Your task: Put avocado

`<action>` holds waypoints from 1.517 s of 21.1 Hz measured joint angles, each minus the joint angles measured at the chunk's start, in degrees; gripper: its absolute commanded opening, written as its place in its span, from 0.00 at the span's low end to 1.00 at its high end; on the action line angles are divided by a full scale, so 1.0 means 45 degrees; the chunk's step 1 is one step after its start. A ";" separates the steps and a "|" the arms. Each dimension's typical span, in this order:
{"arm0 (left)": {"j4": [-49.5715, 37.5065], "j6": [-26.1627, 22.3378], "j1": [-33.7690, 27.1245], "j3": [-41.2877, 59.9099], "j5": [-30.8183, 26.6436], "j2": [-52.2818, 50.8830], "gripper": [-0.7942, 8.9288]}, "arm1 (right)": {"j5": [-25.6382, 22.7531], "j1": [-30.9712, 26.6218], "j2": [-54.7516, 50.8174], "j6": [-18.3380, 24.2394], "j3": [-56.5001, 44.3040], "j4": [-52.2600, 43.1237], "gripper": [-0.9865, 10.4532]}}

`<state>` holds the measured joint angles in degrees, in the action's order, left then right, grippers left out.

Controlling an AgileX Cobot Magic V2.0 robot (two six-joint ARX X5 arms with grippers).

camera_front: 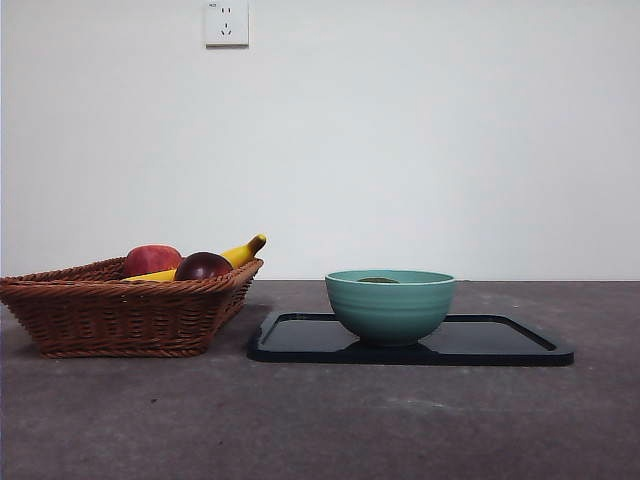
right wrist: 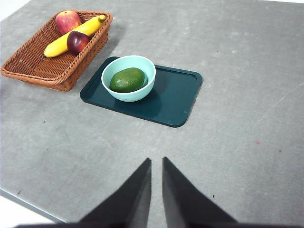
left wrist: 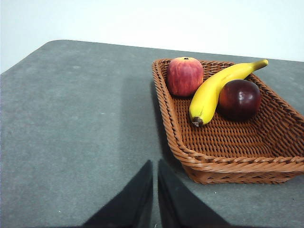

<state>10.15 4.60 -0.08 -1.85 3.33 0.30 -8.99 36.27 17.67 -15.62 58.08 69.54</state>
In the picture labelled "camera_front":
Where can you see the green avocado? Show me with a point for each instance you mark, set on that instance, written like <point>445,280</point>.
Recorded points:
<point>378,280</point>

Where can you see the teal ceramic bowl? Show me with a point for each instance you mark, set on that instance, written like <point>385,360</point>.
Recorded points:
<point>390,312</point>

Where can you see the yellow banana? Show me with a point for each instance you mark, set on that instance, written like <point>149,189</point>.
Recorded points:
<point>242,252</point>

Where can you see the dark purple plum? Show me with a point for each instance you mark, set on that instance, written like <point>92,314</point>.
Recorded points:
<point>202,267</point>

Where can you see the red apple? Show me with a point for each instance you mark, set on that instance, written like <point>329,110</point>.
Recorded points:
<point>150,257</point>

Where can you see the black rectangular tray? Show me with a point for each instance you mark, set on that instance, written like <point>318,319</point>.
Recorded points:
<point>480,345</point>

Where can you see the brown wicker basket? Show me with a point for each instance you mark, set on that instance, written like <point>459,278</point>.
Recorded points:
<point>115,320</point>

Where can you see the white wall socket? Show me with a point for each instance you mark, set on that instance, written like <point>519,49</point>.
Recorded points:
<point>227,25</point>

